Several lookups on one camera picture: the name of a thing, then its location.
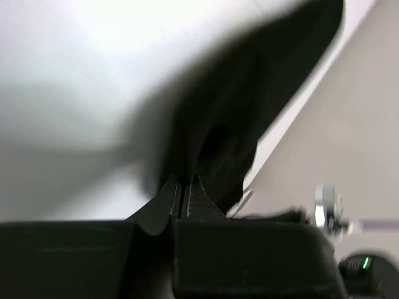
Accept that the black skirt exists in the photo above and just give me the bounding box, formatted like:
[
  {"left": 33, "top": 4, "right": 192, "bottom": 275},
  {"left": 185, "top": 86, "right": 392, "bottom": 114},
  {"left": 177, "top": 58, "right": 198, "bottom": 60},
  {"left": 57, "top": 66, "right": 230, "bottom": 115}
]
[{"left": 125, "top": 1, "right": 344, "bottom": 212}]

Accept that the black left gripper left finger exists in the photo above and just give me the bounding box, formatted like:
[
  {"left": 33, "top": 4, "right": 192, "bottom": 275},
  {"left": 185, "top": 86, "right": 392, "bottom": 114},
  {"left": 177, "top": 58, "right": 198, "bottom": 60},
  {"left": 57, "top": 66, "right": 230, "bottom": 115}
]
[{"left": 1, "top": 176, "right": 181, "bottom": 298}]

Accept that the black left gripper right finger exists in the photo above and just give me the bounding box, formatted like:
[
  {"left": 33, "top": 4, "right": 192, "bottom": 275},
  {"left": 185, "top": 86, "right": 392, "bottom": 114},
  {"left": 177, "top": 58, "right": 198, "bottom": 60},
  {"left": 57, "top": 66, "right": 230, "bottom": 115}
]
[{"left": 171, "top": 176, "right": 348, "bottom": 298}]

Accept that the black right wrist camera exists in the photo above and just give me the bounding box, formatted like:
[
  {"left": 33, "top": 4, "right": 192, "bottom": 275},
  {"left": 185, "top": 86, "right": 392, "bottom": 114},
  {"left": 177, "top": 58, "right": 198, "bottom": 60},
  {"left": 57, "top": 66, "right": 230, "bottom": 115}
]
[{"left": 339, "top": 249, "right": 398, "bottom": 299}]

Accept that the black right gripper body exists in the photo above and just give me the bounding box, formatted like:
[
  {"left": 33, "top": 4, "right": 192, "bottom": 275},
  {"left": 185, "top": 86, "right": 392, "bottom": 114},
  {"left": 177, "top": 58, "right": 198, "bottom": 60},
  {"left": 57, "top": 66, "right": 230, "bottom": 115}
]
[{"left": 282, "top": 184, "right": 358, "bottom": 240}]

